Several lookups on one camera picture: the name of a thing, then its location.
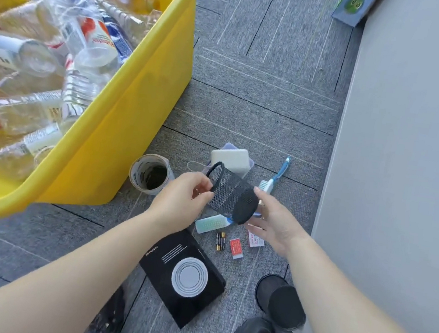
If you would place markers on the person's left hand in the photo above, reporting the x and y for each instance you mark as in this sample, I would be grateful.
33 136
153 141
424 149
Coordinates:
175 207

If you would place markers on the person's right hand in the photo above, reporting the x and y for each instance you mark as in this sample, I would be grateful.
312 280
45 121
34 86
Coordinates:
279 232

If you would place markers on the clear tape roll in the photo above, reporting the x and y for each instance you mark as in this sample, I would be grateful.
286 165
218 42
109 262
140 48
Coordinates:
135 183
144 191

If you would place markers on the red white eraser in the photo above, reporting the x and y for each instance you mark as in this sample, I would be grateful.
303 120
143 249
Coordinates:
236 248

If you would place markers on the black mesh pen holder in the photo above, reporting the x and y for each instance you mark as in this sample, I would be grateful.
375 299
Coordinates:
232 194
285 308

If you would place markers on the white paper tape roll cup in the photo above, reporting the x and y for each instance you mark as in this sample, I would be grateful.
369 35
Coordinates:
138 161

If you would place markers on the white power bank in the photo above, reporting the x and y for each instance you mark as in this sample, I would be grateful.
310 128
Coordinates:
230 159

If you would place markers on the black notebook white circle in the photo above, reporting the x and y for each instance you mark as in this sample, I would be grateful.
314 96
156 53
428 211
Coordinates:
162 282

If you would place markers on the clear compartment box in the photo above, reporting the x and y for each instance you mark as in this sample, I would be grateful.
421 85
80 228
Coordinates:
230 145

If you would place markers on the yellow plastic bin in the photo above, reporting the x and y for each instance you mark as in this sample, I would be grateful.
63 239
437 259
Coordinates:
128 119

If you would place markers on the cluster of discarded bottles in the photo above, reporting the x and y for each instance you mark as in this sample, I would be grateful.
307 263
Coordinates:
46 66

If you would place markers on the person's right forearm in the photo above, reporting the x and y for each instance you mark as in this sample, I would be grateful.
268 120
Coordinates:
364 323

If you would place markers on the person's left forearm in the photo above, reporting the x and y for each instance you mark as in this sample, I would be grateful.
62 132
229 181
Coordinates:
44 282

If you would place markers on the person's left black shoe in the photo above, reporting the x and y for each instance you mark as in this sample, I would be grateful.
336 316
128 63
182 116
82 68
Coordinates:
104 319

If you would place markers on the blue green flat box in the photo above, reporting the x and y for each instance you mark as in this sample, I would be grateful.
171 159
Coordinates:
354 6

